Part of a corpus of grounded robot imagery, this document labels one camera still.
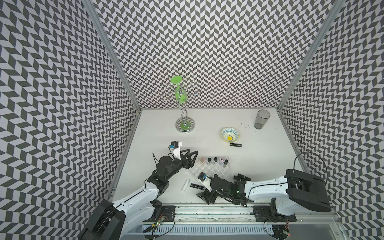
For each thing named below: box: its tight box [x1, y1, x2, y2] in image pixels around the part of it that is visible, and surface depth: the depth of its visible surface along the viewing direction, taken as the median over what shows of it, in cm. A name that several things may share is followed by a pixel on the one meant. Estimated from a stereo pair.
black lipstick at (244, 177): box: [237, 173, 252, 181], surface depth 85 cm
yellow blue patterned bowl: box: [221, 127, 240, 143], surface depth 103 cm
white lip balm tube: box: [182, 178, 191, 192], surface depth 83 cm
